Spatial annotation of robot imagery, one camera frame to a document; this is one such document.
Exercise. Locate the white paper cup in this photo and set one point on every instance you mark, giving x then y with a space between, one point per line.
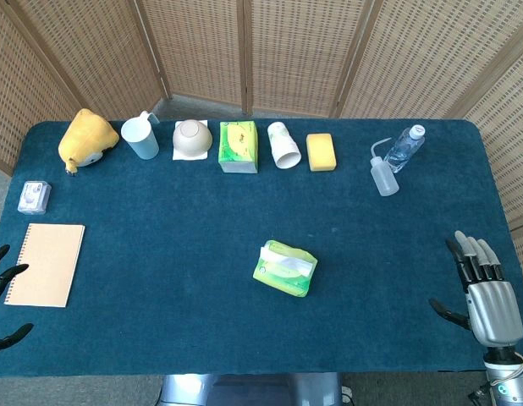
283 146

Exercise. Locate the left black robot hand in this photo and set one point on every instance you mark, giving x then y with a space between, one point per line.
2 275

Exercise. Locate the white square napkin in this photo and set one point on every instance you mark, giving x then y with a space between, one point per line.
179 154

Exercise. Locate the woven folding screen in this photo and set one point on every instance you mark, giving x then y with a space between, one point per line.
287 51

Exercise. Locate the yellow plush toy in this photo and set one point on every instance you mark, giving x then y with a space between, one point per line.
87 139

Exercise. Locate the green tissue pack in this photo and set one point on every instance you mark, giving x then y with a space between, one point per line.
286 270
238 146

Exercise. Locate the white plastic mug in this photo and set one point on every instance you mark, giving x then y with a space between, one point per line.
139 137

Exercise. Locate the tan spiral notebook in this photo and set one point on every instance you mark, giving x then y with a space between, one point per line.
45 264

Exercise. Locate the small clear plastic box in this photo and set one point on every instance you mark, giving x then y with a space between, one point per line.
33 197

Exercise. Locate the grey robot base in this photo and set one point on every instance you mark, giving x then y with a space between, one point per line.
253 391

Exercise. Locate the beige upturned bowl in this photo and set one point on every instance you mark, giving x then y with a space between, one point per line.
193 137

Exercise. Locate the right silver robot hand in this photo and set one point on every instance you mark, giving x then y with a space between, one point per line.
494 304

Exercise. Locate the white squeeze wash bottle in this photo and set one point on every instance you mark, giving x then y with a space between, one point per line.
384 175

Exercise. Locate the blue table cloth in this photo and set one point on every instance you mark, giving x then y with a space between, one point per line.
202 220

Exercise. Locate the sealed green tissue pack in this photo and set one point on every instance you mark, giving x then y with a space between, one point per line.
238 146

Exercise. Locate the clear plastic water bottle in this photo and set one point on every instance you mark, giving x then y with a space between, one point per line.
405 148

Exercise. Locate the yellow sponge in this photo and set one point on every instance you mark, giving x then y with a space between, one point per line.
320 151

